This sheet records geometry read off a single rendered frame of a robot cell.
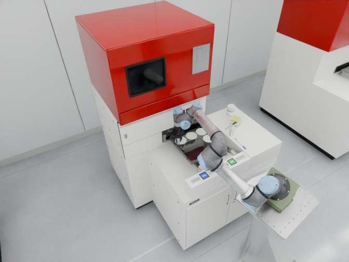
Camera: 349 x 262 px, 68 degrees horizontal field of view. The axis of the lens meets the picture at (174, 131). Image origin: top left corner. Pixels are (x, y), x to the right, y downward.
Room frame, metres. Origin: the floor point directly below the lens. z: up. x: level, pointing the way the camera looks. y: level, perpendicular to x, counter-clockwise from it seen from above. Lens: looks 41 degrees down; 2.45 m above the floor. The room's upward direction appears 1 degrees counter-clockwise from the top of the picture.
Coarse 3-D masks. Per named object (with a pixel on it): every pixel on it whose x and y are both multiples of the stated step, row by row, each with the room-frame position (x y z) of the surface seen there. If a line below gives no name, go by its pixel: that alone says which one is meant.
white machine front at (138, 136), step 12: (204, 108) 1.93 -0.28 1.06; (144, 120) 1.64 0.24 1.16; (156, 120) 1.69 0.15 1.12; (168, 120) 1.75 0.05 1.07; (120, 132) 1.54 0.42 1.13; (132, 132) 1.58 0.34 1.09; (144, 132) 1.63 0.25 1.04; (156, 132) 1.69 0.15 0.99; (132, 144) 1.58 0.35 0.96; (144, 144) 1.63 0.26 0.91; (156, 144) 1.68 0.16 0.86; (132, 156) 1.57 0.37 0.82
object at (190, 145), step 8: (184, 136) 1.73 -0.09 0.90; (200, 136) 1.72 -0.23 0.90; (176, 144) 1.63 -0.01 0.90; (184, 144) 1.63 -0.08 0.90; (192, 144) 1.63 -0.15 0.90; (200, 144) 1.62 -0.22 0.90; (208, 144) 1.62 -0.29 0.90; (184, 152) 1.53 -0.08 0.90; (192, 152) 1.53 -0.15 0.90; (200, 152) 1.53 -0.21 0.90; (192, 160) 1.44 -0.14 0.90
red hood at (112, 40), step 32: (96, 32) 1.78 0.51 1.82; (128, 32) 1.76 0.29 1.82; (160, 32) 1.75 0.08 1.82; (192, 32) 1.80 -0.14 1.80; (96, 64) 1.80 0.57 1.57; (128, 64) 1.55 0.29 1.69; (160, 64) 1.68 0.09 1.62; (192, 64) 1.80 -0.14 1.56; (128, 96) 1.54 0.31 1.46; (160, 96) 1.66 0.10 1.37; (192, 96) 1.80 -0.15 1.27
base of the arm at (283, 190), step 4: (276, 176) 1.17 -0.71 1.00; (280, 180) 1.12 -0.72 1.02; (284, 180) 1.14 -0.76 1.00; (284, 184) 1.11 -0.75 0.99; (284, 188) 1.08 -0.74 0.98; (280, 192) 1.06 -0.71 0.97; (284, 192) 1.07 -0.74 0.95; (272, 196) 1.08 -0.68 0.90; (276, 196) 1.07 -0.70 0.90; (280, 196) 1.07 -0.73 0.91
